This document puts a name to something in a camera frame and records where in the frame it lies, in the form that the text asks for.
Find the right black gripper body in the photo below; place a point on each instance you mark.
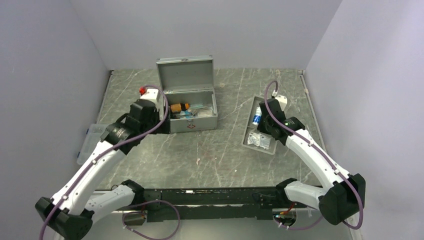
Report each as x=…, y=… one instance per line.
x=263, y=126

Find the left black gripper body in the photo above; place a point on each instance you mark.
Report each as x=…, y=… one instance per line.
x=164, y=129

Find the small white blue bottle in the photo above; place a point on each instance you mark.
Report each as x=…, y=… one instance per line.
x=257, y=116

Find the clear bag alcohol wipes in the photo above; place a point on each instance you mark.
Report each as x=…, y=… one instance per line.
x=259, y=140

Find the grey plastic divider tray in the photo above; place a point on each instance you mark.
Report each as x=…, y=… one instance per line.
x=251, y=128

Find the blue white medical pouch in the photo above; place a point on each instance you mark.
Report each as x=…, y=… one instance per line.
x=186, y=115

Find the brown bottle orange cap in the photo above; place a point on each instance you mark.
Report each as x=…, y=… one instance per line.
x=179, y=107

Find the cream latex gloves packet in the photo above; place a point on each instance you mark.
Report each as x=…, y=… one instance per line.
x=203, y=112

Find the grey metal medicine case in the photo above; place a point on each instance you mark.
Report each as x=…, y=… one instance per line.
x=189, y=79

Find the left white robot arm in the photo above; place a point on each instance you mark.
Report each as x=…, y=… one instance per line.
x=71, y=212

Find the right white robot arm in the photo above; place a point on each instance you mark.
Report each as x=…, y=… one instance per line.
x=340, y=194

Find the clear plastic storage box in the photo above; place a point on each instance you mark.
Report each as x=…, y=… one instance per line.
x=93, y=135

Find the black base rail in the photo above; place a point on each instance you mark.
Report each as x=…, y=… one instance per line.
x=260, y=203

